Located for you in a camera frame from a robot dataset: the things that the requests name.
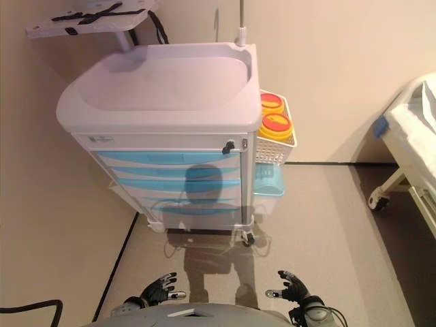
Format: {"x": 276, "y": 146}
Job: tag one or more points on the white overbed table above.
{"x": 88, "y": 24}

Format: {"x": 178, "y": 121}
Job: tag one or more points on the grey robot torso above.
{"x": 185, "y": 316}

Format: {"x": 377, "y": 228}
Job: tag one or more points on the white hospital bed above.
{"x": 408, "y": 136}

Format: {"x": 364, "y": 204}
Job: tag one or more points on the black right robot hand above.
{"x": 293, "y": 289}

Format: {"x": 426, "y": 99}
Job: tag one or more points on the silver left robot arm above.
{"x": 127, "y": 306}

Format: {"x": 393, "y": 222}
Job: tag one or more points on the white medical cart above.
{"x": 160, "y": 102}

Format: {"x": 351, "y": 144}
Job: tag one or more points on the black cart lock key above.
{"x": 227, "y": 146}

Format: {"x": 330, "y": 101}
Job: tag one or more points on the black bed caster wheel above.
{"x": 381, "y": 203}

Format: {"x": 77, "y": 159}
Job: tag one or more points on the black cart caster wheel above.
{"x": 248, "y": 238}

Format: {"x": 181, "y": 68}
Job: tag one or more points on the metal IV pole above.
{"x": 242, "y": 22}

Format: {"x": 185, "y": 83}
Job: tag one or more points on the light blue waste bin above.
{"x": 268, "y": 180}

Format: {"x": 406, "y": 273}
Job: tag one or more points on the yellow sharps container red lid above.
{"x": 275, "y": 125}
{"x": 272, "y": 102}

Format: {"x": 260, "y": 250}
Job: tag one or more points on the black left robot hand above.
{"x": 157, "y": 291}

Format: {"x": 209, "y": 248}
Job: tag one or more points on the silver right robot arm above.
{"x": 315, "y": 311}

